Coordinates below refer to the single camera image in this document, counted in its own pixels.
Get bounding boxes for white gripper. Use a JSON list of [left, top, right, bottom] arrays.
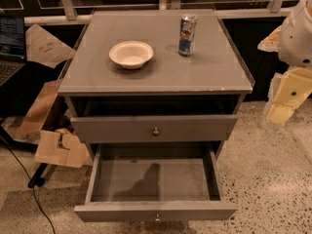
[[257, 26, 312, 126]]

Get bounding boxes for grey drawer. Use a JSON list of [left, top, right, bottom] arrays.
[[71, 115, 237, 143], [75, 142, 237, 222]]

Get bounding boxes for grey top drawer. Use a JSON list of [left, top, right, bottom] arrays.
[[71, 115, 237, 143]]

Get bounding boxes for grey wooden drawer cabinet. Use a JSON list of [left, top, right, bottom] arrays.
[[58, 10, 253, 154]]

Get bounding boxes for blue silver energy drink can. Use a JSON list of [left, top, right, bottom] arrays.
[[178, 14, 198, 57]]

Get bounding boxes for small cardboard box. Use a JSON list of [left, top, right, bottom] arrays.
[[34, 131, 93, 168]]

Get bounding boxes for brown cardboard sheet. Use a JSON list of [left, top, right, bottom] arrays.
[[25, 24, 76, 68]]

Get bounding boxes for folded cardboard piece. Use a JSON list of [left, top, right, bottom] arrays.
[[17, 80, 63, 142]]

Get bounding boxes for black laptop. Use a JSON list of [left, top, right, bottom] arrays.
[[0, 16, 26, 86]]

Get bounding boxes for white railing frame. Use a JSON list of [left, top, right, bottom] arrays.
[[0, 0, 312, 26]]

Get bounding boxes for black cable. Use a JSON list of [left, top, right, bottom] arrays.
[[0, 136, 57, 234]]

